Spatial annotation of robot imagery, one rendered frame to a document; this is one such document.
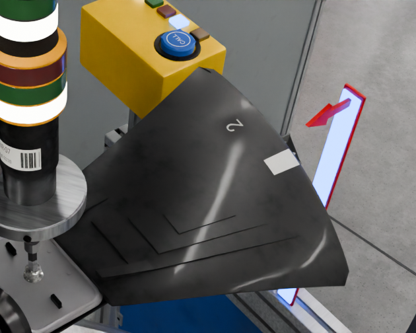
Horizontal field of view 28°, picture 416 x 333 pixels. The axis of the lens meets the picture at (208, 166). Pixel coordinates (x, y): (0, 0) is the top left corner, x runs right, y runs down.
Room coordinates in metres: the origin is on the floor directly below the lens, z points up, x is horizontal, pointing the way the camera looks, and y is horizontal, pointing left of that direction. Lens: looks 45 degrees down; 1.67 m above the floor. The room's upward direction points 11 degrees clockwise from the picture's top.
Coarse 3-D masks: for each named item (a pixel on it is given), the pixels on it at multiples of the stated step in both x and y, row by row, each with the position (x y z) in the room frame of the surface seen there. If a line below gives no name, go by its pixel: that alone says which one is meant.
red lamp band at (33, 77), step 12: (60, 60) 0.33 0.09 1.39; (0, 72) 0.32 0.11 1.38; (12, 72) 0.32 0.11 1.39; (24, 72) 0.32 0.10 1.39; (36, 72) 0.32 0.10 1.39; (48, 72) 0.33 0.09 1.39; (60, 72) 0.33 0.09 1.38; (12, 84) 0.32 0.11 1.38; (24, 84) 0.32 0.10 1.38; (36, 84) 0.32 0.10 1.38
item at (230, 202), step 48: (192, 96) 0.55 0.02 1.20; (240, 96) 0.57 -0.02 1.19; (144, 144) 0.49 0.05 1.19; (192, 144) 0.50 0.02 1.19; (240, 144) 0.51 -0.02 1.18; (96, 192) 0.43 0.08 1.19; (144, 192) 0.44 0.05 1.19; (192, 192) 0.45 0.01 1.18; (240, 192) 0.46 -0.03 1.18; (288, 192) 0.49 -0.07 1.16; (96, 240) 0.38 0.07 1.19; (144, 240) 0.39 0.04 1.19; (192, 240) 0.40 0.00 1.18; (240, 240) 0.42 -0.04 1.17; (288, 240) 0.44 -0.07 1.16; (336, 240) 0.46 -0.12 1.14; (144, 288) 0.35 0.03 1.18; (192, 288) 0.36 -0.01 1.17; (240, 288) 0.38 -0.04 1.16; (288, 288) 0.40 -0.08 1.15
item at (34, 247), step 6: (24, 246) 0.34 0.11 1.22; (30, 246) 0.33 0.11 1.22; (36, 246) 0.34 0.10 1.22; (30, 252) 0.33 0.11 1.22; (36, 252) 0.34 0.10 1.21; (30, 258) 0.34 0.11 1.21; (36, 258) 0.34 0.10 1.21; (30, 264) 0.34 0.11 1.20; (36, 264) 0.34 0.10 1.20; (30, 270) 0.34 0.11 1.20
